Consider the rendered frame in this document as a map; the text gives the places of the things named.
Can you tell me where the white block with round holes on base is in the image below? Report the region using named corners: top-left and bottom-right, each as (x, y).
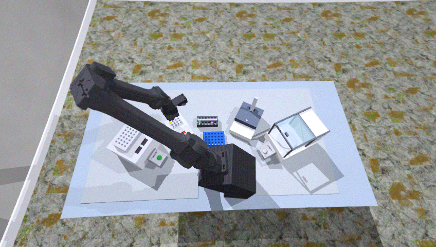
top-left (107, 124), bottom-right (168, 169)

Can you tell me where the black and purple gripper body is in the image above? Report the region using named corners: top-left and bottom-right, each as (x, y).
top-left (160, 107), bottom-right (179, 121)

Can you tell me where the white block with grey holes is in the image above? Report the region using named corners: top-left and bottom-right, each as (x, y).
top-left (164, 113), bottom-right (194, 135)

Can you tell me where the blue tube rack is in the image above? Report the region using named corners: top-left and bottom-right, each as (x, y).
top-left (203, 131), bottom-right (225, 147)

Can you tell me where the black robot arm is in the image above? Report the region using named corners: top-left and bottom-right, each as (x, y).
top-left (70, 61), bottom-right (228, 178)

